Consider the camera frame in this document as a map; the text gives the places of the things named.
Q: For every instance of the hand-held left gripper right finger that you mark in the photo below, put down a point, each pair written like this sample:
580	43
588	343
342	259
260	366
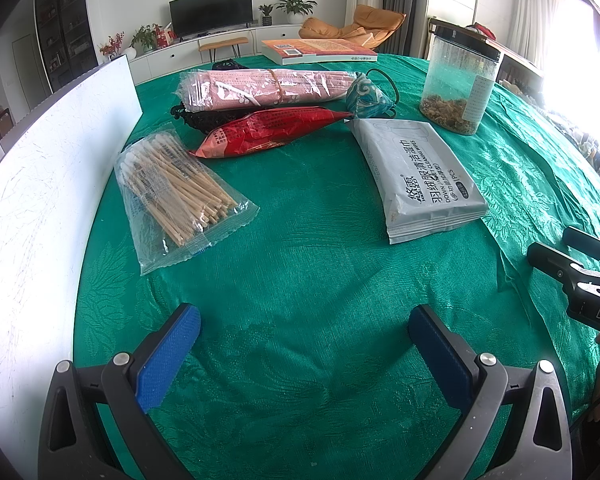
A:
440	355

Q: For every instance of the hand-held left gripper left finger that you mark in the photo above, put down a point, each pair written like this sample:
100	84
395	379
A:
170	355

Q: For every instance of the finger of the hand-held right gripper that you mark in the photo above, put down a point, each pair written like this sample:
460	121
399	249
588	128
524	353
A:
592	246
552	265

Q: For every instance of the grey wet wipes packet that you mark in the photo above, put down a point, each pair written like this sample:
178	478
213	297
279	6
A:
420	180

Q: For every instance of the cotton swabs packet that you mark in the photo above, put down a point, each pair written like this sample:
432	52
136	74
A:
175	190

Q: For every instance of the red packet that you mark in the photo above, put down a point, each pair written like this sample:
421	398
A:
265	130

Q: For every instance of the pink packet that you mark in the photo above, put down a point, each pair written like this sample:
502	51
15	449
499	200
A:
260	87

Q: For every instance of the pile of clutter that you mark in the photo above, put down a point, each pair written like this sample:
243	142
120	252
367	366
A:
595	155

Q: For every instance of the green tablecloth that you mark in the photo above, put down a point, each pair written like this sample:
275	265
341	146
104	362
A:
320	240

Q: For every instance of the clear jar with black lid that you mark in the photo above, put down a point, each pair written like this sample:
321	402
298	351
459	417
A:
460	85

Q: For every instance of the white sheer curtain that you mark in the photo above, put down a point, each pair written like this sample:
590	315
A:
540	15

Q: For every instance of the black mesh net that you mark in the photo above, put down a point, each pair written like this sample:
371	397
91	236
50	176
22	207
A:
200	120

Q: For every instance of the blue patterned sachet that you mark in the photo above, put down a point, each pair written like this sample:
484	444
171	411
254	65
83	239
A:
367	95

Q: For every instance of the white television cabinet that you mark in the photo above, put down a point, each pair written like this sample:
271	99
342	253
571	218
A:
180	55

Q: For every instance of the round white vase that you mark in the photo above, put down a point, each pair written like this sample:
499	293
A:
130	52

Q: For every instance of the orange lounge chair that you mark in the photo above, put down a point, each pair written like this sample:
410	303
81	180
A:
365	22

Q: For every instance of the red flowers in vase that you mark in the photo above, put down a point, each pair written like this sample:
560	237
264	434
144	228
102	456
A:
112	47

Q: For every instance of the wooden stool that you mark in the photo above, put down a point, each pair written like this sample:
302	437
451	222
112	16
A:
222	44

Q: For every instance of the white door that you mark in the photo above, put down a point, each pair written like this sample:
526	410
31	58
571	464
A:
30	70

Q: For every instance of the orange book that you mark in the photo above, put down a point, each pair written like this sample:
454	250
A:
320	47

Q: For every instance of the bushy potted plant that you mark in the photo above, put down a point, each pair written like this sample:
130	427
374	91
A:
143	37

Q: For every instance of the red gift box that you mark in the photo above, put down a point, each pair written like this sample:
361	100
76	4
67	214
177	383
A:
165	36

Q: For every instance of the dark display cabinet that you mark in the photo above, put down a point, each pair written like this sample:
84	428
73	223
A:
65	25

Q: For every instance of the black television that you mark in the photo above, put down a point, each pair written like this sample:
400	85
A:
211	10

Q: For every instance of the small potted plant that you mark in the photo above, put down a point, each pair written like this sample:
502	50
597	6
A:
266	15

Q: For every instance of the large potted plant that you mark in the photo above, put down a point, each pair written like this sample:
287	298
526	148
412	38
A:
295	6

